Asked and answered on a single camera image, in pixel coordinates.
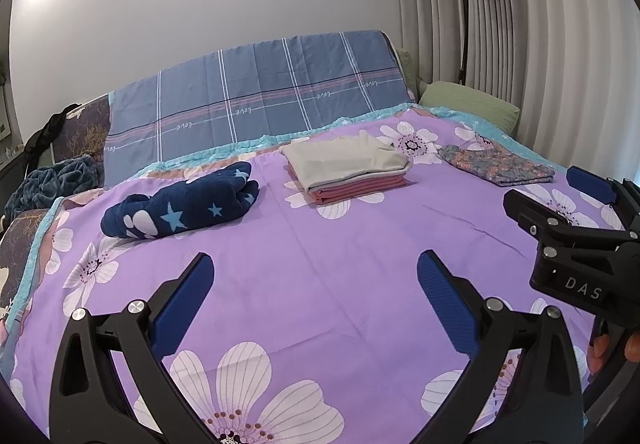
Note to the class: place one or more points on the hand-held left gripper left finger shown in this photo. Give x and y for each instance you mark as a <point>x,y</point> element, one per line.
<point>182,304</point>

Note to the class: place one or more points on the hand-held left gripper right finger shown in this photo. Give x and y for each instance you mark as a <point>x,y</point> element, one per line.
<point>445,304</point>

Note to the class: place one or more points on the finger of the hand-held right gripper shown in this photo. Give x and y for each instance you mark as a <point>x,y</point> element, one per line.
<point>592,184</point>
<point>530,211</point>

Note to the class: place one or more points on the beige t-shirt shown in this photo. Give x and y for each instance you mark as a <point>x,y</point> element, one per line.
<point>345,161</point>

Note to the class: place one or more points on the person's right hand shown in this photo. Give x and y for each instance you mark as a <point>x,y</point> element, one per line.
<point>598,349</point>

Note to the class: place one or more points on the folded floral print cloth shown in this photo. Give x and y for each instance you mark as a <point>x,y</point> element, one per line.
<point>500,163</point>

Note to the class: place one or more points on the navy star print fleece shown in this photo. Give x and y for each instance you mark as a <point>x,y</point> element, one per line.
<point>200,204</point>

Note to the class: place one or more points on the large green pillow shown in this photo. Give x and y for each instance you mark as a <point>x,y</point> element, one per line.
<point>470,103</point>

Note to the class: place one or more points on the purple floral bedsheet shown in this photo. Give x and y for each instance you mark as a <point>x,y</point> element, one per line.
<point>325,249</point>

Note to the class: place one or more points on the grey pleated curtain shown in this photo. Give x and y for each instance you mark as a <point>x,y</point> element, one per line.
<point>550,48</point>

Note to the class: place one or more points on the folded pink cloth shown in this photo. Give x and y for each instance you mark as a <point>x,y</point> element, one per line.
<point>360,189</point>

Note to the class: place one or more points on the dark deer print sheet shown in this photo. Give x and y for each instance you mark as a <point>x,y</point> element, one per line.
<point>17,249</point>

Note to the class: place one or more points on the teal fleece blanket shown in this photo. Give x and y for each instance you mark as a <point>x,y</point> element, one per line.
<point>50,181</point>

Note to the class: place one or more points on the small green pillow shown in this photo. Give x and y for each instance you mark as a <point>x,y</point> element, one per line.
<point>407,71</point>

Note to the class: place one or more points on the dark branch print pillow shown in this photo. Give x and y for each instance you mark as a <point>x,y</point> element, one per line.
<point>87,128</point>

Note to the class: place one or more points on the blue plaid quilt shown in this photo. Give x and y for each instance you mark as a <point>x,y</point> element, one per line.
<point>260,98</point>

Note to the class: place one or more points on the black garment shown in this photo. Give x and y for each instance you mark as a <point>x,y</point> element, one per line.
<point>50,128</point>

